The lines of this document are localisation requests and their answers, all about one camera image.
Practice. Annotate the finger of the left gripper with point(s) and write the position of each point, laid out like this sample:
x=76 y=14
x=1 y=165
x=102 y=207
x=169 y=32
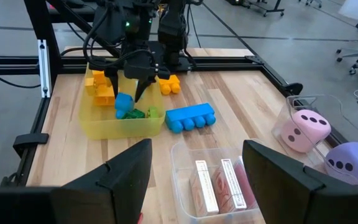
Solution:
x=113 y=82
x=141 y=90

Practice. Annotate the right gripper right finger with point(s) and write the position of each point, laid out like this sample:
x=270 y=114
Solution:
x=291 y=199

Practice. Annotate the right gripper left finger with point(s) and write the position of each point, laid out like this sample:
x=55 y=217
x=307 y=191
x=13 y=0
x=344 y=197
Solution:
x=104 y=199

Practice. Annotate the large yellow toy brick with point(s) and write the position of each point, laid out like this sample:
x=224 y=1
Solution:
x=104 y=98

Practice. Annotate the blue rounded toy block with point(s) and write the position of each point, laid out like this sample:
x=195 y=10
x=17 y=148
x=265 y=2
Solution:
x=123 y=102

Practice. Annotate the dark green toy brick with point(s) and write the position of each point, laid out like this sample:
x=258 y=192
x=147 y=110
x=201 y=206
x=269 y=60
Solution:
x=134 y=114

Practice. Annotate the long blue toy brick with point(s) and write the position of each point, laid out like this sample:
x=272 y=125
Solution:
x=190 y=116

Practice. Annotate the pink foam die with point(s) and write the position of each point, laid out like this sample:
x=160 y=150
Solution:
x=306 y=130

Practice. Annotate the purple foam die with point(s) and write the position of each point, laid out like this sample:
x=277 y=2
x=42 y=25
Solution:
x=353 y=165

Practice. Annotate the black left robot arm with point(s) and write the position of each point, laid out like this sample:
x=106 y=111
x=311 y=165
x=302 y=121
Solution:
x=172 y=31

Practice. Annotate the black controller box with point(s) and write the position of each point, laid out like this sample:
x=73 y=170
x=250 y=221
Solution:
x=132 y=26

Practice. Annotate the yellow translucent plastic bin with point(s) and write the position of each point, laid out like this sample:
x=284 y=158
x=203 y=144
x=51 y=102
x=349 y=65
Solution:
x=120 y=129

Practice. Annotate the small clear plastic container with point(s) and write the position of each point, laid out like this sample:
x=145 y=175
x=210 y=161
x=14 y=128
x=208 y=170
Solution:
x=182 y=174

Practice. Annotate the large clear plastic bin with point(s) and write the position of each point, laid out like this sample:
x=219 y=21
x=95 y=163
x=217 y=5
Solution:
x=291 y=102

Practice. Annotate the black rolling stand base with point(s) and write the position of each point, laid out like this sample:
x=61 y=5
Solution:
x=264 y=11

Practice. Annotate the silver aluminium frame strip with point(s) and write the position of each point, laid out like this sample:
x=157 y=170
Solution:
x=43 y=68

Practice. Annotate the black metal table frame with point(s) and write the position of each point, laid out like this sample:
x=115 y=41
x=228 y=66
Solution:
x=228 y=63

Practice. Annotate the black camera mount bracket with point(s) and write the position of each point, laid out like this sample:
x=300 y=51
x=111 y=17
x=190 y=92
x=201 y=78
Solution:
x=30 y=140

